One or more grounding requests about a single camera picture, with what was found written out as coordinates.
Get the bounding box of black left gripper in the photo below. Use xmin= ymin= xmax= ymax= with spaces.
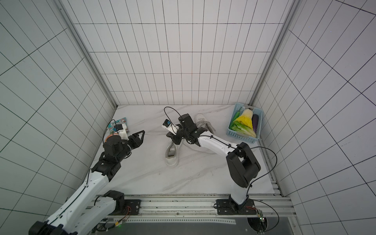
xmin=117 ymin=131 xmax=146 ymax=161

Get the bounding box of white sneaker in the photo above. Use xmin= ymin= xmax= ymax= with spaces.
xmin=164 ymin=137 xmax=212 ymax=167
xmin=195 ymin=114 xmax=215 ymax=134

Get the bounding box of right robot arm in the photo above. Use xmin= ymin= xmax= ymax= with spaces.
xmin=163 ymin=114 xmax=261 ymax=207

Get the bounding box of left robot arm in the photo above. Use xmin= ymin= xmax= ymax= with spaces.
xmin=28 ymin=131 xmax=145 ymax=235

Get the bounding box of green snack packet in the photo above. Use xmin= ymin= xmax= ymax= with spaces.
xmin=107 ymin=117 xmax=127 ymax=132

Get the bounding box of green chili pepper toy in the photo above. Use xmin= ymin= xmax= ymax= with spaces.
xmin=232 ymin=109 xmax=243 ymax=123

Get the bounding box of green lettuce toy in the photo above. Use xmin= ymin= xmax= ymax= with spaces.
xmin=230 ymin=121 xmax=257 ymax=138

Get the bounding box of purple eggplant toy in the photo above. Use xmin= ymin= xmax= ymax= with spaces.
xmin=252 ymin=114 xmax=259 ymax=133

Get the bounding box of light blue plastic basket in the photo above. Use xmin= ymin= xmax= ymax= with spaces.
xmin=227 ymin=103 xmax=264 ymax=143

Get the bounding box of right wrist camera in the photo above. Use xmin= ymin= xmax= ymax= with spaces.
xmin=162 ymin=119 xmax=179 ymax=135

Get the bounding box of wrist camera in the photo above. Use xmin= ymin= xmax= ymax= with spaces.
xmin=114 ymin=123 xmax=129 ymax=140
xmin=162 ymin=119 xmax=179 ymax=135

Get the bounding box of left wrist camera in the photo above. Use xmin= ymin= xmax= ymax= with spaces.
xmin=114 ymin=123 xmax=129 ymax=140

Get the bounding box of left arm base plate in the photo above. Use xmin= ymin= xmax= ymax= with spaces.
xmin=115 ymin=199 xmax=141 ymax=216

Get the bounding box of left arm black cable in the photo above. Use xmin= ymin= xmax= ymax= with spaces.
xmin=90 ymin=195 xmax=131 ymax=233

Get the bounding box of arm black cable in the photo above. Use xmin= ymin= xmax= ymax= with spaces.
xmin=90 ymin=195 xmax=131 ymax=233
xmin=245 ymin=146 xmax=280 ymax=233

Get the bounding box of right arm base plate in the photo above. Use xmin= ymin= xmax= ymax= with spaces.
xmin=213 ymin=198 xmax=257 ymax=215

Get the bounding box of aluminium mounting rail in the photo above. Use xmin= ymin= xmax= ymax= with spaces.
xmin=101 ymin=194 xmax=297 ymax=225

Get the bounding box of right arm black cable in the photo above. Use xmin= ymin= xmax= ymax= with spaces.
xmin=245 ymin=146 xmax=280 ymax=233

